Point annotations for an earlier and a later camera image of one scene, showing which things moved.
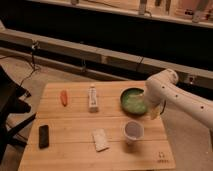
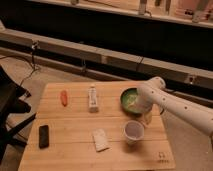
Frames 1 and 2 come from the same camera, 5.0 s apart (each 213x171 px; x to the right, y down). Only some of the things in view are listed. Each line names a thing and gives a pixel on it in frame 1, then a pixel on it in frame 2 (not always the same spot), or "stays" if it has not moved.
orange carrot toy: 64,97 stays
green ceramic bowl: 133,101 stays
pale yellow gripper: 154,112 -> 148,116
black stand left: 11,104 stays
